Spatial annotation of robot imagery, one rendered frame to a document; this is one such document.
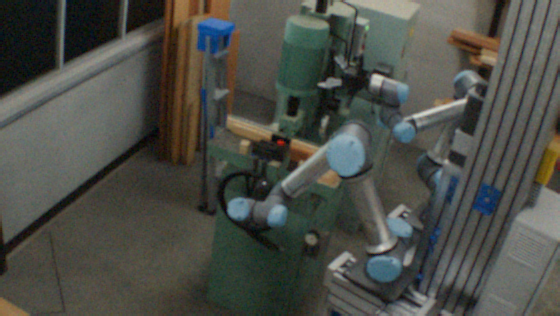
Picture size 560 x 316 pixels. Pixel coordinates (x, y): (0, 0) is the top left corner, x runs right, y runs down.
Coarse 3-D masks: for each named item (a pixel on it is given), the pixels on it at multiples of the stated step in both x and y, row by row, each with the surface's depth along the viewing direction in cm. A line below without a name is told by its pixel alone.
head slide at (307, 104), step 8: (328, 40) 262; (328, 48) 265; (328, 56) 270; (320, 80) 271; (320, 88) 276; (312, 96) 275; (320, 96) 280; (304, 104) 278; (312, 104) 276; (312, 112) 278; (312, 120) 281
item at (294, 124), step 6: (300, 114) 275; (282, 120) 270; (288, 120) 269; (294, 120) 269; (300, 120) 276; (282, 126) 271; (288, 126) 270; (294, 126) 270; (300, 126) 279; (282, 132) 272; (288, 132) 271; (294, 132) 273
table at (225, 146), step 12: (228, 132) 287; (216, 144) 275; (228, 144) 277; (240, 144) 279; (216, 156) 277; (228, 156) 274; (240, 156) 272; (288, 168) 267; (312, 192) 265; (324, 192) 262; (336, 192) 265
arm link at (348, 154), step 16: (352, 128) 195; (336, 144) 189; (352, 144) 188; (368, 144) 195; (336, 160) 190; (352, 160) 188; (368, 160) 192; (352, 176) 192; (368, 176) 195; (352, 192) 197; (368, 192) 195; (368, 208) 197; (368, 224) 199; (384, 224) 200; (368, 240) 203; (384, 240) 201; (368, 256) 205; (384, 256) 200; (400, 256) 204; (368, 272) 205; (384, 272) 203; (400, 272) 203
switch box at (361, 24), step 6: (360, 18) 279; (360, 24) 271; (366, 24) 274; (360, 30) 272; (348, 36) 276; (354, 36) 275; (360, 36) 274; (366, 36) 282; (348, 42) 277; (354, 42) 276; (360, 42) 275; (348, 48) 278; (354, 48) 277; (360, 48) 278; (354, 54) 278
